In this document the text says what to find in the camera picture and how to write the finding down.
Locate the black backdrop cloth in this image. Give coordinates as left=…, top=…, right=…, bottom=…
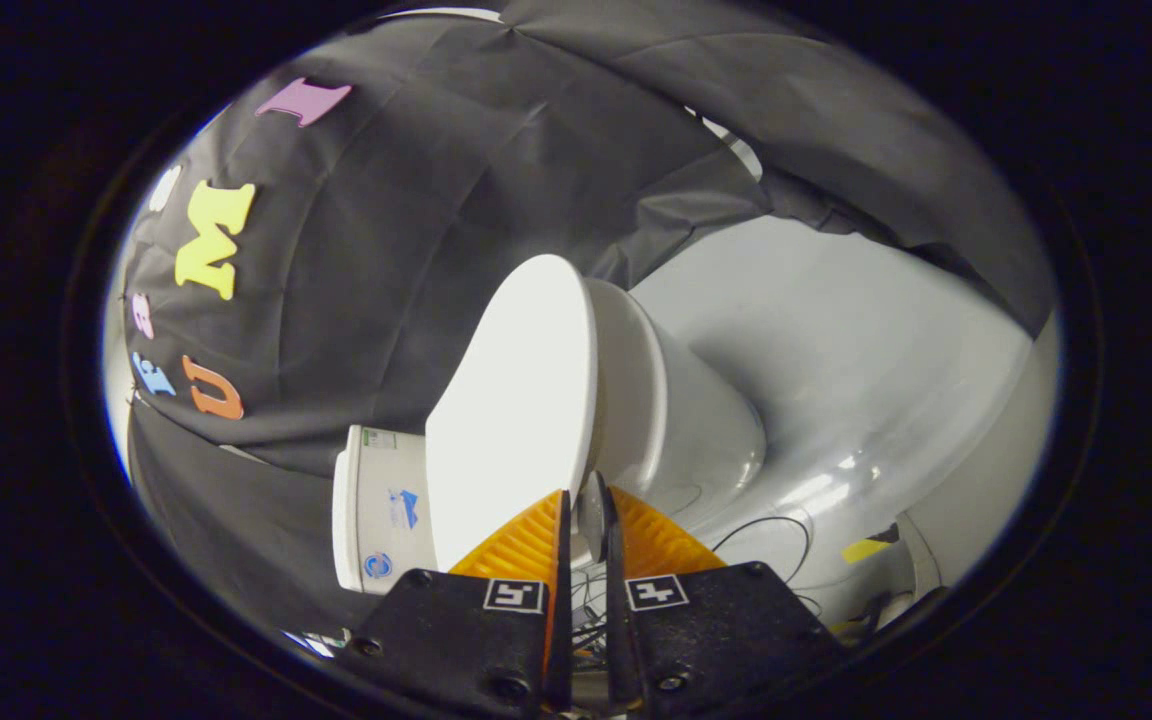
left=121, top=0, right=1057, bottom=641

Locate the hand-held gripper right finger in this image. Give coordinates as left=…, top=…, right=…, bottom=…
left=601, top=486, right=847, bottom=716

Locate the white toilet bowl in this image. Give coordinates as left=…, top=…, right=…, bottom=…
left=586, top=278, right=767, bottom=521

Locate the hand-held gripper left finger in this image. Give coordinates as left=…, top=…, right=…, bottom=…
left=336, top=489, right=574, bottom=720

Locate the white toilet tank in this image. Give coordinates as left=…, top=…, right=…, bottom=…
left=332, top=425, right=439, bottom=596

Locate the black cable bundle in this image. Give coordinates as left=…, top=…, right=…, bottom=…
left=568, top=515, right=827, bottom=661

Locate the white toilet lid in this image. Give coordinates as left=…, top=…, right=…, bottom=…
left=424, top=254, right=619, bottom=573

